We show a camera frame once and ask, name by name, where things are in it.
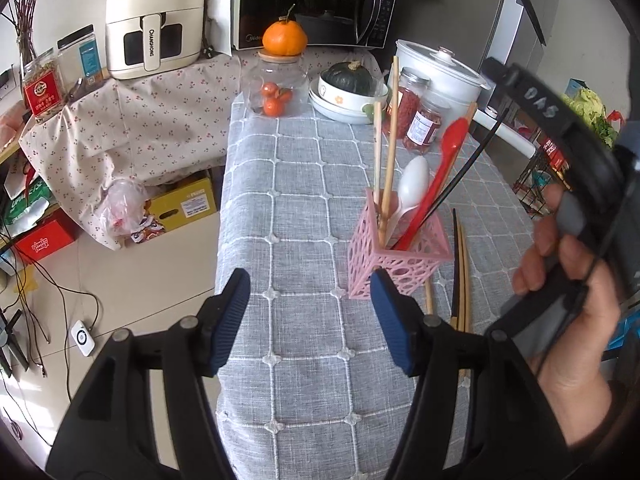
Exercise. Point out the yellow cardboard box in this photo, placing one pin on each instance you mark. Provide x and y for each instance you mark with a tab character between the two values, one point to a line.
187	202

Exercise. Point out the tall red spice jar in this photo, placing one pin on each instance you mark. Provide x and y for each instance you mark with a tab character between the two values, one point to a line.
412	95

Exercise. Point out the bare decorative branches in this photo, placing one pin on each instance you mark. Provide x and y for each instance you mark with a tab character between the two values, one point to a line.
25	5

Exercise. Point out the small tangerine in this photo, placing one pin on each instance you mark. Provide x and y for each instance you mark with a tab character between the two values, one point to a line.
272	91
272	107
286	95

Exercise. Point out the grey refrigerator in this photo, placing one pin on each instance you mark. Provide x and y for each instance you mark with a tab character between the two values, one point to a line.
520	10

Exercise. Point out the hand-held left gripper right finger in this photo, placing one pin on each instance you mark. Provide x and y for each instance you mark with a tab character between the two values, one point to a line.
392	325

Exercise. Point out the small green lime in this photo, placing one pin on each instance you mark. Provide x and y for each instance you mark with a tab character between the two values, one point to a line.
367	111

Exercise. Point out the white ceramic bowl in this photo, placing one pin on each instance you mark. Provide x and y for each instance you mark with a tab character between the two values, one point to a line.
340	100

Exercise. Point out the white bowls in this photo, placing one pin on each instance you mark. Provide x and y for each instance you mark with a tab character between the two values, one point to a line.
335	114

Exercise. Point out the pink perforated utensil holder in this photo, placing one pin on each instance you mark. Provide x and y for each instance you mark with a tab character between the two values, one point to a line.
395	265

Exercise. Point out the brown wooden chopstick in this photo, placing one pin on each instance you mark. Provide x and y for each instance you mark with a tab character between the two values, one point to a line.
429	300
466	285
471	110

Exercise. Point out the dark green squash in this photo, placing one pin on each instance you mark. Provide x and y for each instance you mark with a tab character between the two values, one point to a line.
345	80

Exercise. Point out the clear plastic bag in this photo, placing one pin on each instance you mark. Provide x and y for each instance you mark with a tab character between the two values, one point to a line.
122	205

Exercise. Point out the person's right hand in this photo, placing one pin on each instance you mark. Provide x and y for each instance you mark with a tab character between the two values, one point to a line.
580	350

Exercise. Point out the black microwave oven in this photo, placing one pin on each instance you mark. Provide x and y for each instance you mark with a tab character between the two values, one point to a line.
310	0

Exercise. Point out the red label jar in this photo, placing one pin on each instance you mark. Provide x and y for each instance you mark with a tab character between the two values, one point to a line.
44	90

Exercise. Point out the short red spice jar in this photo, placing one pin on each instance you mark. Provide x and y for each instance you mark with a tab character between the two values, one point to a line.
422	127

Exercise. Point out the large orange with stem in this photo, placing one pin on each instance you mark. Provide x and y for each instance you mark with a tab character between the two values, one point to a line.
284	37

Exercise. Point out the napa cabbage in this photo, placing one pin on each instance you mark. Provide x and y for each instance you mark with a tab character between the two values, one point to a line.
590	110

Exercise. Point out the red plastic spoon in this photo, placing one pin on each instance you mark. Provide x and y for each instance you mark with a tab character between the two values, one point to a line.
448	147

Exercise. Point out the green printed packet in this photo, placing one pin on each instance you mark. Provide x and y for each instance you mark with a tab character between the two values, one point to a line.
25	205

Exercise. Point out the cream air fryer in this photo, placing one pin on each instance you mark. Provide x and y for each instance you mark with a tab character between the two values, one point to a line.
155	15

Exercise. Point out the white router device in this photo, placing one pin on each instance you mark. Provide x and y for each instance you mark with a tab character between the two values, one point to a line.
81	337

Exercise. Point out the black lid clear container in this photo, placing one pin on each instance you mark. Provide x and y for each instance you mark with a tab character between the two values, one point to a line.
87	60

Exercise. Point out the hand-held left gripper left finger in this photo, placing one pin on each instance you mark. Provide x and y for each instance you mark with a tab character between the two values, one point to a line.
227	320

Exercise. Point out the white electric cooking pot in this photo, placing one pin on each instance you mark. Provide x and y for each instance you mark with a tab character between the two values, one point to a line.
430	80

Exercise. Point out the white pot lid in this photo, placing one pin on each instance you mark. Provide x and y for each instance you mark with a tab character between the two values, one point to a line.
440	60

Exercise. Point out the grey checked tablecloth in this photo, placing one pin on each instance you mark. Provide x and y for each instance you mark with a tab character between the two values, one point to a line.
300	200

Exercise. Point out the white plastic spoon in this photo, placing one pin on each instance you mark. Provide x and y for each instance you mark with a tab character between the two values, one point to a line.
415	180

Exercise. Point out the floral tablecloth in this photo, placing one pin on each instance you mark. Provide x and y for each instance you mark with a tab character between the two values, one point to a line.
125	130

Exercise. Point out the black chopstick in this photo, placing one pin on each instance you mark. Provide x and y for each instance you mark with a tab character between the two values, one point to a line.
475	155
455	270

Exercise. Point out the colourful snack packet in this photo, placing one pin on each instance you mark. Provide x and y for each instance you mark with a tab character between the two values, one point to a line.
147	230

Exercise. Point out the clear glass jar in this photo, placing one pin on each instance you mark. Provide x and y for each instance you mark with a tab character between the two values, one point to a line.
255	85

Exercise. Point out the light bamboo chopstick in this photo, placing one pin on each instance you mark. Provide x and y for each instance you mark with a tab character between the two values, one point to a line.
377	150
391	125

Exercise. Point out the red cardboard box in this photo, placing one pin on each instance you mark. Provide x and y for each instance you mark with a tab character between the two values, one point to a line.
45	240

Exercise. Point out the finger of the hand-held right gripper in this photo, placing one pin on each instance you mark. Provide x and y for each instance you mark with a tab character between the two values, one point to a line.
530	92

